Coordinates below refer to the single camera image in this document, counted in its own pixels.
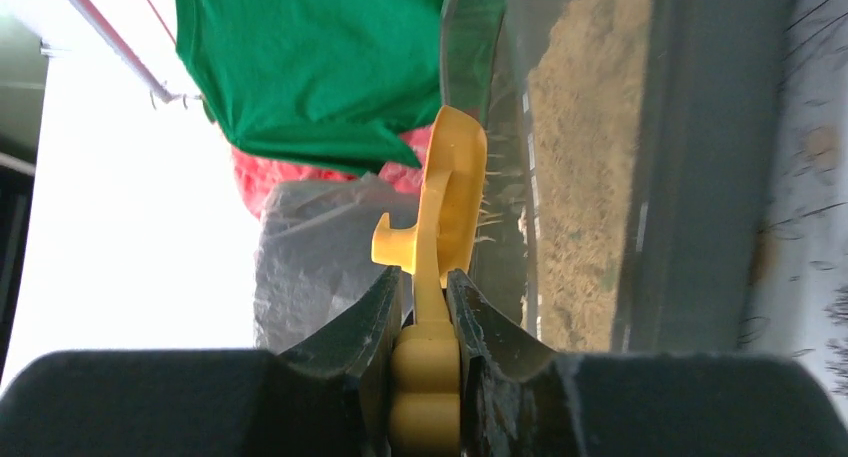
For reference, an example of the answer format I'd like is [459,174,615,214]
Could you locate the left clothes rack pole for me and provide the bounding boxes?
[66,0,201,107]

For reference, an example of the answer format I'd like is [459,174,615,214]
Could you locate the yellow litter scoop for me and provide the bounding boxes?
[371,106,487,456]

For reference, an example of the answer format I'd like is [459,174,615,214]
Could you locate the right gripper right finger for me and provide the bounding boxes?
[447,270,847,456]

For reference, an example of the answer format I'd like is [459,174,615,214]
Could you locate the green t-shirt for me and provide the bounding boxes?
[170,0,508,178]

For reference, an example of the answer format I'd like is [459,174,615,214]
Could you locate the trash bin with plastic liner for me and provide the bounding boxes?
[253,175,418,352]

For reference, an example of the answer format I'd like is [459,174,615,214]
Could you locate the floral floor mat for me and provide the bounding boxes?
[738,0,847,413]

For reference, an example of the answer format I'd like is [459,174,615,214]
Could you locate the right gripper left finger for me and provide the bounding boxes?
[1,268,402,456]

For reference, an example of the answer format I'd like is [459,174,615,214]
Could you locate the grey litter box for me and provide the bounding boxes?
[440,0,792,352]

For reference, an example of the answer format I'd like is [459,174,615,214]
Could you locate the pink patterned garment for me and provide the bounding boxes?
[230,147,423,219]

